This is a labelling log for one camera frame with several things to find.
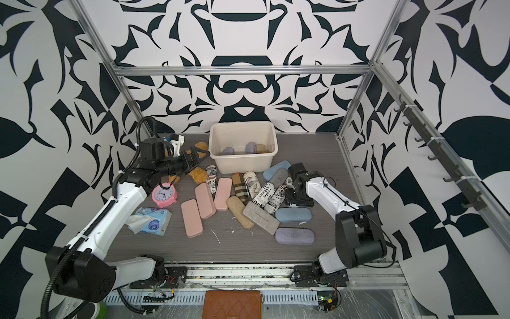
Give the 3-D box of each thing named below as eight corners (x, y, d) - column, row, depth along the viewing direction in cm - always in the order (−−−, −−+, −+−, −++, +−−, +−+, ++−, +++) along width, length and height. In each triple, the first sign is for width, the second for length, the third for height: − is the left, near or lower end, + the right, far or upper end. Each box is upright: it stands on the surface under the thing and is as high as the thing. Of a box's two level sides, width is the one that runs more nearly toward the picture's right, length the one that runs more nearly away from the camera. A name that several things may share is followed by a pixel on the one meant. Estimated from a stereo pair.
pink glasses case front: (188, 239, 84) (186, 237, 82) (181, 204, 94) (180, 202, 92) (205, 233, 86) (204, 231, 84) (197, 199, 96) (196, 196, 94)
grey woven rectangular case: (242, 218, 90) (241, 212, 85) (249, 207, 93) (249, 200, 88) (273, 236, 85) (274, 230, 80) (279, 223, 89) (281, 217, 84)
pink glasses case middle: (202, 219, 89) (200, 216, 86) (194, 190, 98) (192, 186, 95) (217, 213, 90) (216, 210, 88) (208, 185, 100) (207, 181, 97)
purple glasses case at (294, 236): (275, 244, 83) (275, 242, 81) (274, 229, 87) (274, 227, 85) (314, 244, 83) (315, 242, 81) (311, 229, 87) (312, 227, 85)
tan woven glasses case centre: (245, 232, 86) (244, 228, 82) (226, 203, 95) (224, 198, 91) (255, 225, 88) (255, 221, 84) (235, 197, 97) (234, 192, 93)
